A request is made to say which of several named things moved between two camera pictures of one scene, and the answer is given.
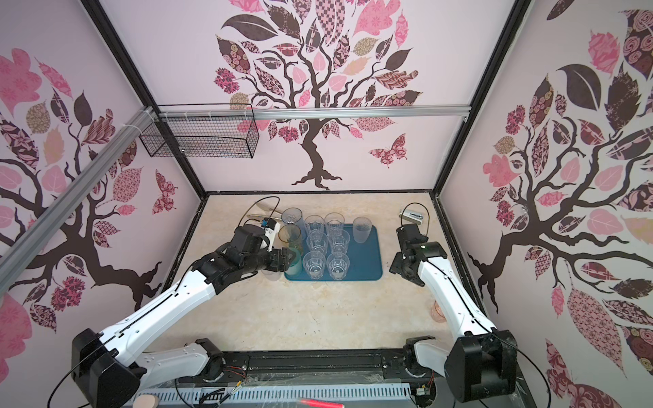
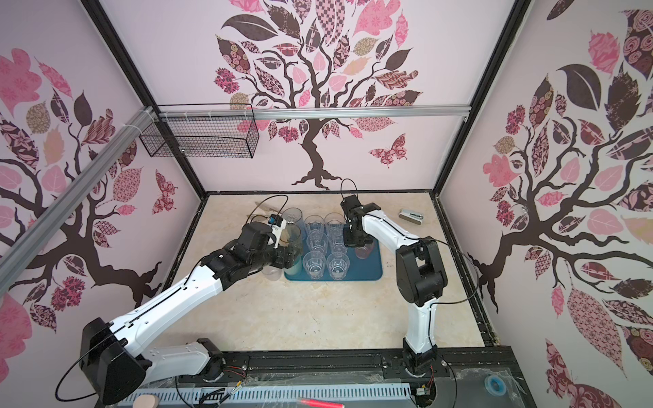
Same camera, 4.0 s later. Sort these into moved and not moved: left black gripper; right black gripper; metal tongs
Moved: right black gripper; metal tongs
Not moved: left black gripper
